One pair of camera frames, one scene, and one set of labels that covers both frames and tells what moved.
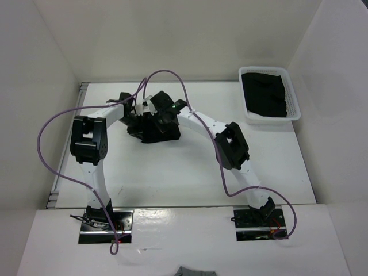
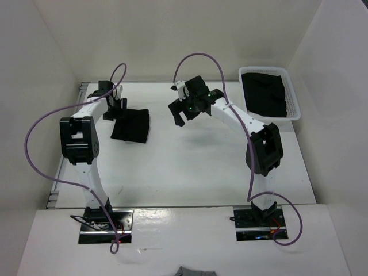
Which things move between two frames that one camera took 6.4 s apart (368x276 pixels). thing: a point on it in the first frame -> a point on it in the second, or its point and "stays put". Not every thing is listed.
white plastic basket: x=293 y=110 stays put
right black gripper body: x=161 y=121 -> x=188 y=106
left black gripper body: x=127 y=120 -> x=116 y=112
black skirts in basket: x=265 y=94 stays put
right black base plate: x=252 y=225 stays put
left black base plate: x=95 y=227 stays put
